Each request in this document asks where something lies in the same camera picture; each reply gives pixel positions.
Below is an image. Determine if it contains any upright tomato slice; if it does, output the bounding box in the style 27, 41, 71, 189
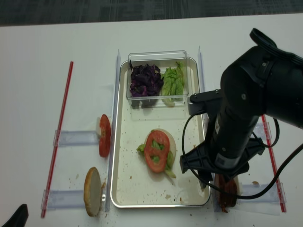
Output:
99, 114, 111, 157

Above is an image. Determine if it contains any left red strip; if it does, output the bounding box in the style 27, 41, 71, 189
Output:
40, 61, 74, 219

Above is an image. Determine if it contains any green lettuce in container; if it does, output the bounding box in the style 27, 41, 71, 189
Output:
161, 61, 184, 96

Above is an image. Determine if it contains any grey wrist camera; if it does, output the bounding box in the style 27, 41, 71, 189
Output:
187, 89, 222, 116

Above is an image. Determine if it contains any clear holder under meat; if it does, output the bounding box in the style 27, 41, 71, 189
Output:
238, 182, 287, 204

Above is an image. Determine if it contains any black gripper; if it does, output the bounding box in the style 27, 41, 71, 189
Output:
180, 138, 265, 189

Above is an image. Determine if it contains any red strip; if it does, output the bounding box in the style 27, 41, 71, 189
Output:
40, 61, 74, 219
261, 115, 287, 213

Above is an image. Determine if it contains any clear rail beside tray right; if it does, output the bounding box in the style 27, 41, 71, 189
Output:
197, 47, 209, 134

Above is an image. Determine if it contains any purple cabbage in container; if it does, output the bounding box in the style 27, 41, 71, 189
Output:
129, 62, 163, 97

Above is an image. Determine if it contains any tomato slice on bun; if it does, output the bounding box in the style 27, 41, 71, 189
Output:
144, 130, 170, 173

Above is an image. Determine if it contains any upright bun half left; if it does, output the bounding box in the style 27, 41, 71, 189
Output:
83, 167, 102, 217

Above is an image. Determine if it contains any clear holder under buns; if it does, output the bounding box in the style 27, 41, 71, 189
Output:
253, 122, 272, 140

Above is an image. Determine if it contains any clear holder under left bun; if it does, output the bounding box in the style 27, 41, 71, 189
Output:
41, 190, 85, 210

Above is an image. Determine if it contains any black object bottom left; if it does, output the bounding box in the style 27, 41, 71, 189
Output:
2, 204, 29, 227

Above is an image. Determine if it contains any black cable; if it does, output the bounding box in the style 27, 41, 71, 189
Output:
181, 28, 303, 199

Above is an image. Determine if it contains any clear plastic container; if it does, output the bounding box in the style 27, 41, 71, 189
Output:
126, 50, 191, 109

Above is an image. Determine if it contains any right red strip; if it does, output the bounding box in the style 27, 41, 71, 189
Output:
261, 115, 287, 213

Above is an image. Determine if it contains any lettuce on bun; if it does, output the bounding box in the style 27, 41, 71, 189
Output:
137, 138, 177, 178

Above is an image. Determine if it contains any clear rail beside tray left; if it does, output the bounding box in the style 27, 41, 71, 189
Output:
104, 50, 121, 212

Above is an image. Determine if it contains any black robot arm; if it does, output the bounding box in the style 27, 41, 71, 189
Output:
180, 46, 303, 183

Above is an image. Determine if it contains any clear holder under tomato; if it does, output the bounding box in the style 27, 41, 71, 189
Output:
53, 130, 99, 147

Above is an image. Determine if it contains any clear rail beside tray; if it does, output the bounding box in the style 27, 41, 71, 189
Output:
197, 47, 209, 134
104, 50, 121, 212

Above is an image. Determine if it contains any stack of meat slices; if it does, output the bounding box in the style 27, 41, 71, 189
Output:
214, 174, 238, 213

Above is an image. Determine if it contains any metal baking tray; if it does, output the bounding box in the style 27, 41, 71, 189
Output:
110, 62, 210, 208

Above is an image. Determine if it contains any bottom bun on tray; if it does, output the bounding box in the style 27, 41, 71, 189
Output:
144, 128, 178, 183

